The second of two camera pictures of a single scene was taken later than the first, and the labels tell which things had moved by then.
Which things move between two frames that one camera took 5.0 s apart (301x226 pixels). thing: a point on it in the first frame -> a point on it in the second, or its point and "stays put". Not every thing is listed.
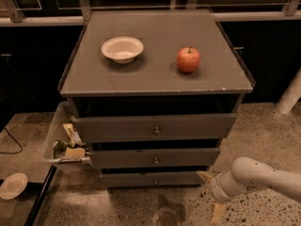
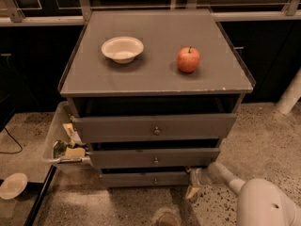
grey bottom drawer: x=150 y=180 stays put
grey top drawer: x=152 y=127 stays put
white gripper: x=214 y=187 -> x=204 y=177
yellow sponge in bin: x=74 y=153 stays put
